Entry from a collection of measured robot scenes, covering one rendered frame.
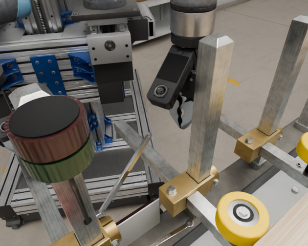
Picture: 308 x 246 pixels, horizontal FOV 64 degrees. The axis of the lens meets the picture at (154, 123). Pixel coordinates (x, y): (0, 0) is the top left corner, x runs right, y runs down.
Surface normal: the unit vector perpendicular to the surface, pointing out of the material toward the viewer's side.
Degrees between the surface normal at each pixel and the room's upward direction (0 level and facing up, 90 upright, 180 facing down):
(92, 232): 90
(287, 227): 0
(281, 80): 90
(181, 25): 90
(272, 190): 0
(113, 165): 0
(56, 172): 90
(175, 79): 32
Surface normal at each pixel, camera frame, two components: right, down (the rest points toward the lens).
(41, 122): -0.03, -0.77
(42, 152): 0.13, 0.63
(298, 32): -0.80, 0.40
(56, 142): 0.53, 0.53
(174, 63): -0.29, -0.35
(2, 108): 0.29, -0.40
